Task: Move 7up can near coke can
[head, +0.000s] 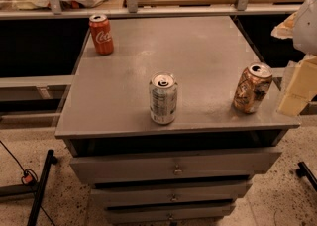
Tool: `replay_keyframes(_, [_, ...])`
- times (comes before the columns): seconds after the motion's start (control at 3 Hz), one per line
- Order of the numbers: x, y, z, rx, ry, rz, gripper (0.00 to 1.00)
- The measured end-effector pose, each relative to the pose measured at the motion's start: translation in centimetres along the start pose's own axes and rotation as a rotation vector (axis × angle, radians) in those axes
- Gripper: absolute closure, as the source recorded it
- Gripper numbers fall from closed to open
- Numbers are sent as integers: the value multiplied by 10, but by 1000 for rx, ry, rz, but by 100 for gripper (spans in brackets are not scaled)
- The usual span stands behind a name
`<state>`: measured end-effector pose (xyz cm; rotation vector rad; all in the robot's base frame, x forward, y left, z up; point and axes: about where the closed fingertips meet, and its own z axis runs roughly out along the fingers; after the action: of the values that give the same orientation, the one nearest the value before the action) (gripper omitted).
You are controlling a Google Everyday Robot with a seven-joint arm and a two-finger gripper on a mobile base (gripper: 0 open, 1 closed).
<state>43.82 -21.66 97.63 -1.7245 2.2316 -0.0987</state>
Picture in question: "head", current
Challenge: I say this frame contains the black stand leg left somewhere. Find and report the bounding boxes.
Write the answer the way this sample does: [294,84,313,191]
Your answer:
[0,150,58,226]

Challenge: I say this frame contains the grey drawer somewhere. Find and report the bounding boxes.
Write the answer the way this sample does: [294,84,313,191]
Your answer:
[70,147,281,184]
[91,180,252,207]
[105,202,235,224]

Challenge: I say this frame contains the black stand leg right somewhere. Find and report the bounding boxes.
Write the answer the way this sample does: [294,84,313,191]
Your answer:
[296,162,317,192]

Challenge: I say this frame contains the grey drawer cabinet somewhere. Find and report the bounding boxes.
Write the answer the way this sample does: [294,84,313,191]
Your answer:
[55,17,299,224]

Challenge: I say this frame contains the top grey drawer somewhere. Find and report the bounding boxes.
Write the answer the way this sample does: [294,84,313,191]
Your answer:
[70,147,281,184]

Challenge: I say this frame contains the black cable with red clip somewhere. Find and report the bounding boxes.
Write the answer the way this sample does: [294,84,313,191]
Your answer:
[0,140,57,226]

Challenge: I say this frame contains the black stand leg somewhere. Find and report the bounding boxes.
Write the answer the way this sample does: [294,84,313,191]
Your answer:
[0,150,58,226]
[296,162,317,192]

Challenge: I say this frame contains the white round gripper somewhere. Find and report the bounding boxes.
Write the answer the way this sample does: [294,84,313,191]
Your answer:
[271,0,317,116]

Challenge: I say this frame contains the red coke can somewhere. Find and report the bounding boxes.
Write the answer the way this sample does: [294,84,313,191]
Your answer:
[89,14,114,55]

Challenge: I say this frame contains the middle grey drawer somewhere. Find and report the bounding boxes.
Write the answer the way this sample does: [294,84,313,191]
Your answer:
[91,180,252,207]

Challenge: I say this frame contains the orange patterned soda can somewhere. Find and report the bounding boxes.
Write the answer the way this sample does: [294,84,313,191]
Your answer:
[233,62,272,114]

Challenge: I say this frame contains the grey metal railing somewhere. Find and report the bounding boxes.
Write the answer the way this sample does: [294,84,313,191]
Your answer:
[0,0,305,20]

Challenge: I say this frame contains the silver green 7up can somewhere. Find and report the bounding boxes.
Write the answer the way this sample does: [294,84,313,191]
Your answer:
[149,72,178,125]

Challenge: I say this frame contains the bottom grey drawer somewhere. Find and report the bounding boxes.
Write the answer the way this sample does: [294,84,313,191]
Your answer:
[105,202,235,224]

